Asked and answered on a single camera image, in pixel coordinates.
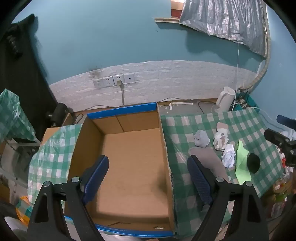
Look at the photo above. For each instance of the white wall socket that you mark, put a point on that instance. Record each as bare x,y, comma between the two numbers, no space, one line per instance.
129,78
118,78
107,81
97,83

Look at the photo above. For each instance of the black cylindrical device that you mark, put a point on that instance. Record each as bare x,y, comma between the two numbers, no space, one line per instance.
59,112

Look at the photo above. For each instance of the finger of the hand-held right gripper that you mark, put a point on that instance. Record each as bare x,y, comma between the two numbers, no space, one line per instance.
275,136
285,120

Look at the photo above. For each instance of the green checkered tablecloth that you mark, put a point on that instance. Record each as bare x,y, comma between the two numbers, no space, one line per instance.
185,129

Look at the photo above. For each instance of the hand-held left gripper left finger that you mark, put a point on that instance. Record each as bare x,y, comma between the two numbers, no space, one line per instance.
97,178

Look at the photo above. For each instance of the white and beige sock bundle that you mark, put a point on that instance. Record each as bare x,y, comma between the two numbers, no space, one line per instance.
219,141

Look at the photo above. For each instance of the crumpled green checkered plastic sheet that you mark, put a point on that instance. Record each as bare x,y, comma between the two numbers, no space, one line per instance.
11,115

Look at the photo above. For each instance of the wooden trim strip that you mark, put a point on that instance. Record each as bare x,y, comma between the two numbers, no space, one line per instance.
166,20

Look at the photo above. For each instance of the white cushion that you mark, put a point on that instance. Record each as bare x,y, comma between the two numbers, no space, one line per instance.
13,228

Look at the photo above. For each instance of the cardboard box with blue rim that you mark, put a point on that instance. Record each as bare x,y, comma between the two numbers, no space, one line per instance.
134,162

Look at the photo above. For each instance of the white and blue sock bundle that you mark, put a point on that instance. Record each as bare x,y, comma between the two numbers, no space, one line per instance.
228,155

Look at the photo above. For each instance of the grey-blue sock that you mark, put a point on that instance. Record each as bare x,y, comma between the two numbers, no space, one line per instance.
201,139

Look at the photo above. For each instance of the grey sock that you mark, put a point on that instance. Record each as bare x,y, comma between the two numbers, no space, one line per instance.
208,157

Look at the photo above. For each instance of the white electric kettle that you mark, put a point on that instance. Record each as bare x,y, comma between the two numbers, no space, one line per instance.
225,99

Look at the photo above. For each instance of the silver foil tarp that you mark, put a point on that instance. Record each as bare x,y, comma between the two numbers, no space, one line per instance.
231,20

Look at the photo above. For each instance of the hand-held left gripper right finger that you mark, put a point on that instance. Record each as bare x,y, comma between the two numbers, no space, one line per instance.
200,180

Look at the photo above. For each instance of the light green cloth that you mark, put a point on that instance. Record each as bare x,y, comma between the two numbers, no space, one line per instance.
241,169

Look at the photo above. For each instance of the dark curtain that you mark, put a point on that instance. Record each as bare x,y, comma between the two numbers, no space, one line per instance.
27,69

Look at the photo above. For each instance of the orange and green bag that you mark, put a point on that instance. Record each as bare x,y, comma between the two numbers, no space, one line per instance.
23,206

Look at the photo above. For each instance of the black sock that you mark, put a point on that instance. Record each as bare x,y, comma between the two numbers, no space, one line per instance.
253,163

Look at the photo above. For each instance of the white rack frame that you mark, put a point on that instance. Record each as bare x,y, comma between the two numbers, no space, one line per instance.
23,144

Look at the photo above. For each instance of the brown cardboard box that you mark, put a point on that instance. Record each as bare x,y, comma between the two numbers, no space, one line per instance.
69,119

